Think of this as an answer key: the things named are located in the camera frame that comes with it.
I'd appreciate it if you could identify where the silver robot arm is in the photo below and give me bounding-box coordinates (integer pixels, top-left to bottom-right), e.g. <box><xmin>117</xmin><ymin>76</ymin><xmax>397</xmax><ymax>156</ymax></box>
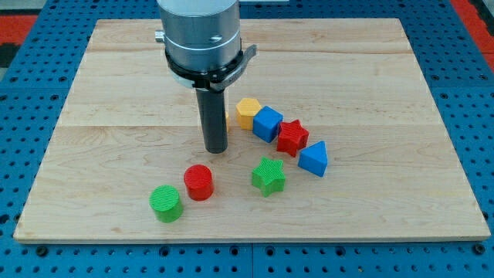
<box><xmin>157</xmin><ymin>0</ymin><xmax>257</xmax><ymax>91</ymax></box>

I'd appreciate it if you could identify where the wooden board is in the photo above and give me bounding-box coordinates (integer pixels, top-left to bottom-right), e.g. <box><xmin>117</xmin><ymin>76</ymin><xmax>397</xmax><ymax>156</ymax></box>
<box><xmin>14</xmin><ymin>19</ymin><xmax>490</xmax><ymax>244</ymax></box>

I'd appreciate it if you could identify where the blue cube block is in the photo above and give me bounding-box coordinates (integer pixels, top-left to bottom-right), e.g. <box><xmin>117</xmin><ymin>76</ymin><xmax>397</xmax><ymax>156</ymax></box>
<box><xmin>252</xmin><ymin>106</ymin><xmax>283</xmax><ymax>143</ymax></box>

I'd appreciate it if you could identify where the yellow hexagon block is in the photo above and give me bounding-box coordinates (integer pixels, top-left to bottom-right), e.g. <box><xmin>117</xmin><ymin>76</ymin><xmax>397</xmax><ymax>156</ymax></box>
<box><xmin>235</xmin><ymin>98</ymin><xmax>262</xmax><ymax>130</ymax></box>

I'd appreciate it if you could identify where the yellow block behind tool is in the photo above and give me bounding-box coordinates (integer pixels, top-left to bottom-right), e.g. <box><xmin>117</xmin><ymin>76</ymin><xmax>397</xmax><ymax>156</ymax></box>
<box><xmin>225</xmin><ymin>112</ymin><xmax>230</xmax><ymax>133</ymax></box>

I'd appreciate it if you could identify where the green star block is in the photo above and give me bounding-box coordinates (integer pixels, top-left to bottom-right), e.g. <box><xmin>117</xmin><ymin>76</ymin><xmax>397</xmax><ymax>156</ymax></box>
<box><xmin>252</xmin><ymin>157</ymin><xmax>286</xmax><ymax>198</ymax></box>

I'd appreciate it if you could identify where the red star block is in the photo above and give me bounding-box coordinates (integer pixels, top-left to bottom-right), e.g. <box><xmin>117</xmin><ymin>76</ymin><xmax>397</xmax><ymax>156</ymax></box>
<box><xmin>276</xmin><ymin>120</ymin><xmax>310</xmax><ymax>157</ymax></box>

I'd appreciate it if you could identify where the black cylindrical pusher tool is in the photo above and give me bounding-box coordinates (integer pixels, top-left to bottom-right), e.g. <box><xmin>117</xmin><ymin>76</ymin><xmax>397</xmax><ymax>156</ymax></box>
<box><xmin>196</xmin><ymin>89</ymin><xmax>228</xmax><ymax>154</ymax></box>

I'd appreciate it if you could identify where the red cylinder block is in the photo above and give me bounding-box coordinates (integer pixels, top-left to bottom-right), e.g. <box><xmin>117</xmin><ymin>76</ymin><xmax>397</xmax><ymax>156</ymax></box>
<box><xmin>183</xmin><ymin>164</ymin><xmax>214</xmax><ymax>201</ymax></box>

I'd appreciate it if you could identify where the blue triangle block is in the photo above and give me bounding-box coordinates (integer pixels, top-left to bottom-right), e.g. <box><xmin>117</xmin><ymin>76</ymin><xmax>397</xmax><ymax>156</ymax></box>
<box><xmin>297</xmin><ymin>141</ymin><xmax>328</xmax><ymax>177</ymax></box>

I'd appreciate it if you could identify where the green cylinder block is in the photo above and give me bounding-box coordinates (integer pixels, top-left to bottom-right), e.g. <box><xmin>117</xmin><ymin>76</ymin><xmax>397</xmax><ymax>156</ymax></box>
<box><xmin>149</xmin><ymin>185</ymin><xmax>183</xmax><ymax>223</ymax></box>

